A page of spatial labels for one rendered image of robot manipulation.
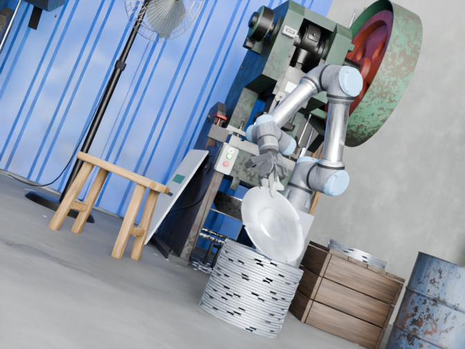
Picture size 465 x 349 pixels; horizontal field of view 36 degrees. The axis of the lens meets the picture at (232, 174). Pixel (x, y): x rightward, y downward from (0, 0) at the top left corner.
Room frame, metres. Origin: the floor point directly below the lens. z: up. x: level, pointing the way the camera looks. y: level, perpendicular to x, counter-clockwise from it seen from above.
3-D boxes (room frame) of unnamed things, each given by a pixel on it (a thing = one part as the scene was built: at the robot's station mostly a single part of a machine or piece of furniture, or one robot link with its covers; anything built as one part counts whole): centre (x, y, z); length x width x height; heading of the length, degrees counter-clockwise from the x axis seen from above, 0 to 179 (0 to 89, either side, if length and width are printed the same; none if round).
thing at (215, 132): (3.62, 0.15, 0.62); 0.10 x 0.06 x 0.20; 103
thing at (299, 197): (3.14, -0.30, 0.50); 0.15 x 0.15 x 0.10
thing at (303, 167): (3.14, -0.30, 0.62); 0.13 x 0.12 x 0.14; 42
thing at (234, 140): (3.92, -0.10, 0.68); 0.45 x 0.30 x 0.06; 103
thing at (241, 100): (4.06, -0.07, 0.83); 0.79 x 0.43 x 1.34; 13
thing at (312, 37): (3.92, -0.10, 1.27); 0.21 x 0.12 x 0.34; 13
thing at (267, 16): (3.88, 0.14, 1.31); 0.22 x 0.12 x 0.22; 13
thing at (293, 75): (3.87, -0.11, 1.04); 0.17 x 0.15 x 0.30; 13
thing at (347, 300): (3.43, -0.69, 0.18); 0.40 x 0.38 x 0.35; 6
